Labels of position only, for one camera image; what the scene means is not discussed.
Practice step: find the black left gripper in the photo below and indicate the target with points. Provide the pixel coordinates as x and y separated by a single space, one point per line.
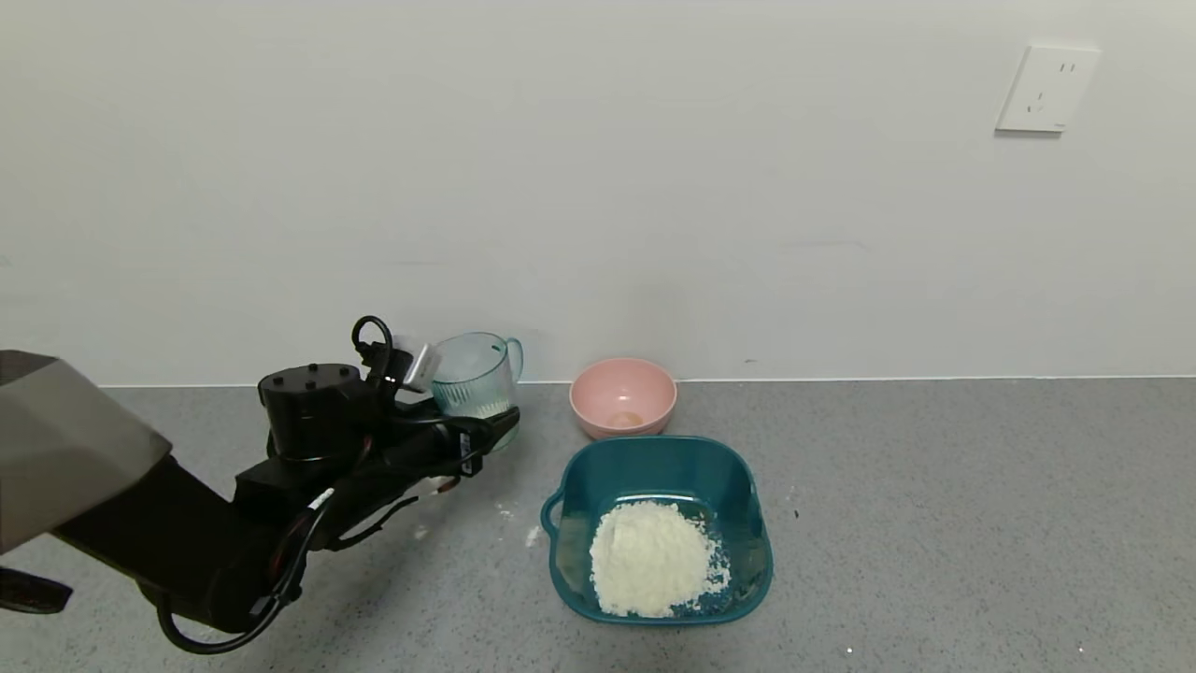
466 449

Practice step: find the pink bowl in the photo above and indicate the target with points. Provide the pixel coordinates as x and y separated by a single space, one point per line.
623 397

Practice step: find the white powder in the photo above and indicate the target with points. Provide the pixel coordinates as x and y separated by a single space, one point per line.
649 561

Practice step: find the teal square plastic tray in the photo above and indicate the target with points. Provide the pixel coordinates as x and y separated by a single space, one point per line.
654 467

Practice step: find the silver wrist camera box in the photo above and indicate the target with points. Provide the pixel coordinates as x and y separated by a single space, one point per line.
418 365

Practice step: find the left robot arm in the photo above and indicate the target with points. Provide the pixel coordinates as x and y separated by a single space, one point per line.
65 439

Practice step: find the clear ribbed plastic cup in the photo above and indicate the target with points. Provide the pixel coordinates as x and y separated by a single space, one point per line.
476 379

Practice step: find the white wall socket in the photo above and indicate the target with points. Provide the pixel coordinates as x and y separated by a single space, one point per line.
1046 89

